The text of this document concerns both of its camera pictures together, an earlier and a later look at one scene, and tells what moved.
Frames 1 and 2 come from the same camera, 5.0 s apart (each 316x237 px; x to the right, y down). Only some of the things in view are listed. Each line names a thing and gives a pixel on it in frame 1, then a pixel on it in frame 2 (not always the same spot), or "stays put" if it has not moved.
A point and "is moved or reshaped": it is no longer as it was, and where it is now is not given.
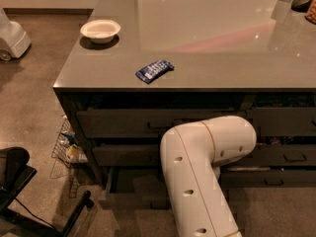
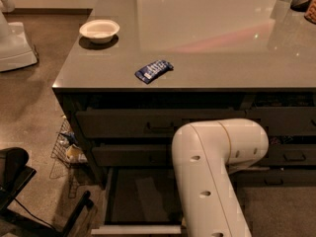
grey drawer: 135,188 is moved or reshaped
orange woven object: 311,13 stays put
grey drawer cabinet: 150,60 stays put
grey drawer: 127,155 stays put
